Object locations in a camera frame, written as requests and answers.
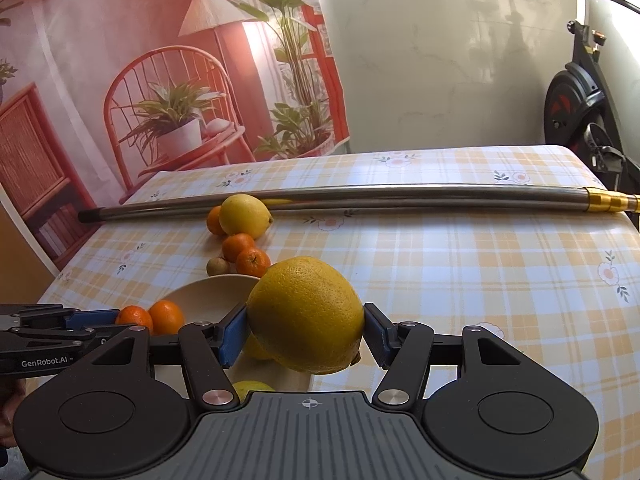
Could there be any yellow-green round fruit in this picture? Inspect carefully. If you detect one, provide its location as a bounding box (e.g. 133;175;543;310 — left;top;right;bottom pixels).
232;379;274;403

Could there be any yellow lemon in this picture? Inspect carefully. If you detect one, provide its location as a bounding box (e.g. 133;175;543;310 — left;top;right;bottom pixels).
219;194;272;240

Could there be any black exercise bike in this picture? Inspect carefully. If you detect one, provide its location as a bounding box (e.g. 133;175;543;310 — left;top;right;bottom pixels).
544;0;639;194

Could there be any plaid floral tablecloth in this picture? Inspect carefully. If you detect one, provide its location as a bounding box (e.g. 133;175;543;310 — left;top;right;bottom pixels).
24;145;640;480

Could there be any brown kiwi fruit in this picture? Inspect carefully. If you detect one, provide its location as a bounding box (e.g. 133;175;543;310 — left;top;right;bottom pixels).
205;257;231;276

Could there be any orange mandarin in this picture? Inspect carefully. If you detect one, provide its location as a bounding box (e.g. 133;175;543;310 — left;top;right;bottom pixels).
148;299;186;336
221;233;255;263
115;306;154;332
206;206;227;236
234;247;271;278

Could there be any long steel pole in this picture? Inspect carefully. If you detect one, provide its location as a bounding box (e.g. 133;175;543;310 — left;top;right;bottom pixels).
77;183;639;224

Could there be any large yellow grapefruit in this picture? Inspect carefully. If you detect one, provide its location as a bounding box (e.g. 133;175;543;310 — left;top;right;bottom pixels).
246;256;364;375

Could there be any person's left hand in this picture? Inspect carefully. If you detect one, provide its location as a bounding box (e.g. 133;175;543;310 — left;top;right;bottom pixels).
0;377;26;448

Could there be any red printed backdrop curtain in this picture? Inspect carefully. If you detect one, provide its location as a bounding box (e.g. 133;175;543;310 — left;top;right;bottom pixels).
1;0;349;268

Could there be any beige round plate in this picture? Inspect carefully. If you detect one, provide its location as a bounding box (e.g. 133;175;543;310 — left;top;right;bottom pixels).
165;274;311;391

